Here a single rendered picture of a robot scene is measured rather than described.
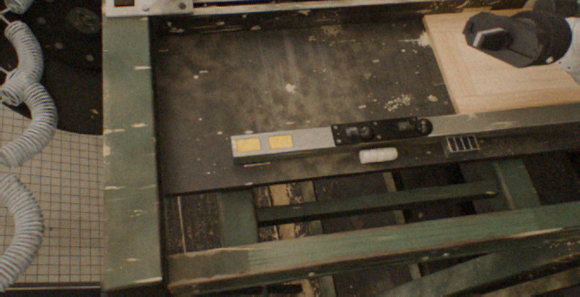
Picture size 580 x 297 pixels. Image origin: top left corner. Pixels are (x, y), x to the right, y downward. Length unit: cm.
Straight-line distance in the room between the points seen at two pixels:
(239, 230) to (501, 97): 70
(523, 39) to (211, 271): 65
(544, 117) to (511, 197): 20
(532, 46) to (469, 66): 56
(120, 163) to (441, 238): 64
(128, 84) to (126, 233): 32
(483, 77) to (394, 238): 51
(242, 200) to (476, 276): 89
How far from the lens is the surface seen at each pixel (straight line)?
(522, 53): 84
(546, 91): 142
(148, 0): 125
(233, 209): 112
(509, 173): 132
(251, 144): 110
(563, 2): 100
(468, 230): 112
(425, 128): 106
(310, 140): 112
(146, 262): 96
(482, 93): 134
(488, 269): 174
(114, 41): 119
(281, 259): 100
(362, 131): 102
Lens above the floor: 227
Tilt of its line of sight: 36 degrees down
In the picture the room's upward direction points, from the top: 79 degrees counter-clockwise
